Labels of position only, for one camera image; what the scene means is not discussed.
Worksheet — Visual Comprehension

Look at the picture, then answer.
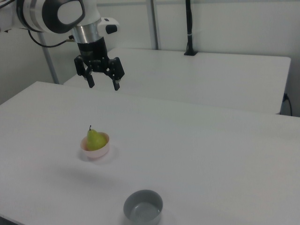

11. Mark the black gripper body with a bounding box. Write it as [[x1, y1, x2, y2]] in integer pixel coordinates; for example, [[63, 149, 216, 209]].
[[77, 37, 118, 74]]

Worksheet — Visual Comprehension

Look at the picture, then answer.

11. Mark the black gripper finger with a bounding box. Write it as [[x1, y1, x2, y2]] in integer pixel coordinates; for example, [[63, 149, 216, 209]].
[[74, 54, 96, 89], [104, 57, 125, 91]]

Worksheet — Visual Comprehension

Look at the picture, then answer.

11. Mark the green pear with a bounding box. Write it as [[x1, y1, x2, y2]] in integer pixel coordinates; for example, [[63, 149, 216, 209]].
[[87, 125, 107, 151]]

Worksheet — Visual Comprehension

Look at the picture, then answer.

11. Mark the pink plastic bowl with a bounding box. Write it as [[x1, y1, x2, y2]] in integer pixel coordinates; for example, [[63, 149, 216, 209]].
[[80, 132, 111, 159]]

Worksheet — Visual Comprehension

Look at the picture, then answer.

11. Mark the grey bowl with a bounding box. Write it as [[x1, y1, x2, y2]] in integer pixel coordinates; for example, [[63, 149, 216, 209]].
[[123, 189, 164, 225]]

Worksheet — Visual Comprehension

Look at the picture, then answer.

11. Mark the white side table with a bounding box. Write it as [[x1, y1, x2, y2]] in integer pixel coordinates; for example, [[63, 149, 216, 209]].
[[63, 47, 292, 115]]

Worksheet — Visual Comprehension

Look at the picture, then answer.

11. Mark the black pole with base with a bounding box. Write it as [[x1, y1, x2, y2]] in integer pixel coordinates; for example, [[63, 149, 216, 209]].
[[183, 0, 198, 56]]

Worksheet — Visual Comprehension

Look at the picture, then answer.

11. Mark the aluminium frame post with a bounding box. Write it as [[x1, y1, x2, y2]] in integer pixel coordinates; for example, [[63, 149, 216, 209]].
[[37, 31, 60, 84]]

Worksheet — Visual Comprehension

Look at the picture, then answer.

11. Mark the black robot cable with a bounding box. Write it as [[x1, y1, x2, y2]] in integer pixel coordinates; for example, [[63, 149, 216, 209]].
[[28, 30, 76, 49]]

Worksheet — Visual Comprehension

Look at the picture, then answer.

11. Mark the grey partition post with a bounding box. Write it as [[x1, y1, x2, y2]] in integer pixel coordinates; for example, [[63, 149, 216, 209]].
[[146, 0, 162, 51]]

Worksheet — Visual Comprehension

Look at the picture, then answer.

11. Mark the black power cable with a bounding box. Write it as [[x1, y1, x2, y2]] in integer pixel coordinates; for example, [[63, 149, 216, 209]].
[[283, 93, 293, 116]]

